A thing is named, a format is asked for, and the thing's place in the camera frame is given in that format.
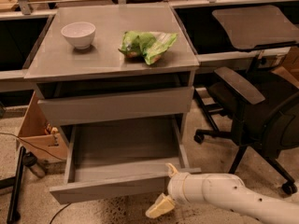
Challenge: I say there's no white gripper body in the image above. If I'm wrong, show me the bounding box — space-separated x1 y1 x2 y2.
167 173 203 204

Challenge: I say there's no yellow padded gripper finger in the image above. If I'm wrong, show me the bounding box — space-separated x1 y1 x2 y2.
146 193 175 218
166 163 178 176

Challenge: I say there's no grey drawer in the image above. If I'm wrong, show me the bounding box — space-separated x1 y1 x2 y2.
50 117 201 204
38 87 193 126

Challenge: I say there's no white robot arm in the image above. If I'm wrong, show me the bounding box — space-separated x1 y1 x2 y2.
146 163 299 224

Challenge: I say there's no grey top drawer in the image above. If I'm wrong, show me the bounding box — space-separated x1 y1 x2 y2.
38 87 193 126

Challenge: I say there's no grey drawer cabinet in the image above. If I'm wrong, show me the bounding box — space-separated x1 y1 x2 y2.
25 3 198 141

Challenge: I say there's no black office chair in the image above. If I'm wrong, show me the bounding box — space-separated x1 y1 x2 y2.
194 5 299 195

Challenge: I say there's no green chip bag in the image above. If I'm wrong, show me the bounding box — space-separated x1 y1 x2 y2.
119 31 178 65

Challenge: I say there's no brown cardboard box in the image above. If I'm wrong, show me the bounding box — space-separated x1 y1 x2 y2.
18 93 67 163

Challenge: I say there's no dark bottle on floor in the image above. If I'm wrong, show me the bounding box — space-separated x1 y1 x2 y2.
22 152 46 178

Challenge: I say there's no black stand leg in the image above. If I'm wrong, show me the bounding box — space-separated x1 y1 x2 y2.
0 147 26 224

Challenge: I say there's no white ceramic bowl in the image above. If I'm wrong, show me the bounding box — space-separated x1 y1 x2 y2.
61 21 96 49

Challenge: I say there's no black floor cable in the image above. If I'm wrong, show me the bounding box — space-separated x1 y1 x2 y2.
0 132 72 224

